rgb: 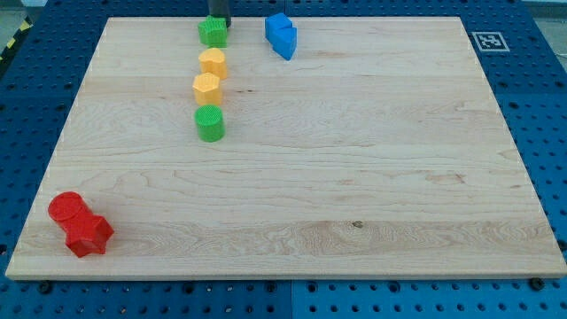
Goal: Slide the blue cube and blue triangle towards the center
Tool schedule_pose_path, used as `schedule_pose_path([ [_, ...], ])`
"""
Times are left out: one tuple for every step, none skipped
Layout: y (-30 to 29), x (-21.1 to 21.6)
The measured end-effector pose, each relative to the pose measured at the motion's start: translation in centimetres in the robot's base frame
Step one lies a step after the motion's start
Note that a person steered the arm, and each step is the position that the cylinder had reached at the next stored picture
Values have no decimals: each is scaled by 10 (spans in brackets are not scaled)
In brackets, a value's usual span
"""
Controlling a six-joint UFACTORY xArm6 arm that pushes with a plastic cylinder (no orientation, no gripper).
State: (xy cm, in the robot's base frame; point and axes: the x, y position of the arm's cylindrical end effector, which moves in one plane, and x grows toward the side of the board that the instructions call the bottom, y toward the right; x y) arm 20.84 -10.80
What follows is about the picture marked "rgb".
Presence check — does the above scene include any green star block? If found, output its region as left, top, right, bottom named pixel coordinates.
left=198, top=16, right=228, bottom=48

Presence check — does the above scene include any yellow heart block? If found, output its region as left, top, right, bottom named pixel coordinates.
left=198, top=48, right=228, bottom=80

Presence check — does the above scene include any light wooden board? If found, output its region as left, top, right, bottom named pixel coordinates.
left=6, top=17, right=566, bottom=281

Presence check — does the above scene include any blue cube block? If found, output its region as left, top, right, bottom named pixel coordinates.
left=264, top=12, right=292, bottom=42

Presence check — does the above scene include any red cylinder block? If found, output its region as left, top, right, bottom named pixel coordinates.
left=48, top=191, right=92, bottom=232

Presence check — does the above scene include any yellow hexagon block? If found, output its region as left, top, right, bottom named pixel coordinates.
left=192, top=73, right=222, bottom=105

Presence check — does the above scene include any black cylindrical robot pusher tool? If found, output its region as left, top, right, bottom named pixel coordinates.
left=207, top=0, right=231, bottom=27

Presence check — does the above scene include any black and yellow hazard tape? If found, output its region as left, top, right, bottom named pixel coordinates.
left=1, top=16, right=34, bottom=64

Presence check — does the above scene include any white fiducial marker tag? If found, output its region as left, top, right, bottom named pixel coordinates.
left=472, top=31, right=509, bottom=52

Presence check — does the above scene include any green cylinder block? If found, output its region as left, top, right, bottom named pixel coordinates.
left=194, top=105, right=225, bottom=143

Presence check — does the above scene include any blue triangle block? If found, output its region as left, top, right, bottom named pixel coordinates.
left=268, top=27, right=298, bottom=60

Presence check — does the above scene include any red star block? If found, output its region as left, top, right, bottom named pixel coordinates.
left=63, top=214, right=114, bottom=258

